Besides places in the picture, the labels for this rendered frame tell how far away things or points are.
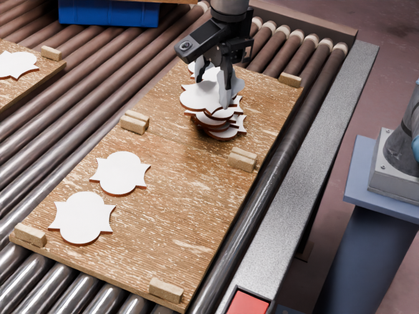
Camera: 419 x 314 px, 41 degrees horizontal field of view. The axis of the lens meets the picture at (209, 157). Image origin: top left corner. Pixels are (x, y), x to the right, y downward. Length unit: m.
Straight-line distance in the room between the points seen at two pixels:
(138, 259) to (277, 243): 0.28
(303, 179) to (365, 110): 2.16
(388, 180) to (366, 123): 1.95
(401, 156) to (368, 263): 0.34
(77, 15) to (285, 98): 0.68
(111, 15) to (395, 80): 2.44
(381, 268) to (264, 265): 0.56
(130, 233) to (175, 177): 0.19
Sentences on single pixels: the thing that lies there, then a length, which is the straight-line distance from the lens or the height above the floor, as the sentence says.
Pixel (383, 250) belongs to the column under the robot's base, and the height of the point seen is 0.69.
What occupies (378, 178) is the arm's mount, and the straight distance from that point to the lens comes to 1.37.
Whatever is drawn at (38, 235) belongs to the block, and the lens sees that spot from 1.04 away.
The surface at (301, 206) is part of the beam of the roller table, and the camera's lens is 1.22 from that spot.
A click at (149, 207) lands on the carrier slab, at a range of 1.12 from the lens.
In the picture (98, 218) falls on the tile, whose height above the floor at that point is 0.95.
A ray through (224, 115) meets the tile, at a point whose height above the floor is 0.99.
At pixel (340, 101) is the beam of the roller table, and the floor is 0.92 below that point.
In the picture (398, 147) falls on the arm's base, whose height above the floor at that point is 0.98.
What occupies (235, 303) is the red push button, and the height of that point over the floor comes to 0.93.
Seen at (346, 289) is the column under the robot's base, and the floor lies 0.50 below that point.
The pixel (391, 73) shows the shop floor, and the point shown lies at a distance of 3.91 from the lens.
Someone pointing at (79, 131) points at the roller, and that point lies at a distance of 1.34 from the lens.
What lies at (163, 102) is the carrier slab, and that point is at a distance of 1.42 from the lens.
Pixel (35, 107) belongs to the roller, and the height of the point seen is 0.91.
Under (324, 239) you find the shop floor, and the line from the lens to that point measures 2.50.
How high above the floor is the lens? 1.72
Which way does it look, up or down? 39 degrees down
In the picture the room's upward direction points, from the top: 9 degrees clockwise
